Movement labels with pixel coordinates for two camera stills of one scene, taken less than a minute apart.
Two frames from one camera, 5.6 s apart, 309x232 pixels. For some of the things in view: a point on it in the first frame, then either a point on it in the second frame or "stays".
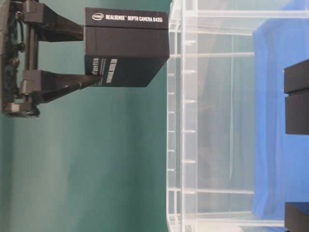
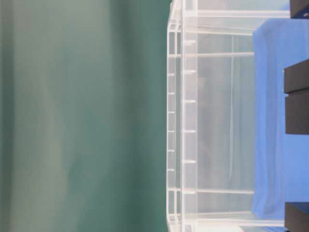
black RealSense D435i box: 124,47 to 299,9
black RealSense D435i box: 297,216 stays
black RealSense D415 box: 296,87 stays
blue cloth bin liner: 280,161 stays
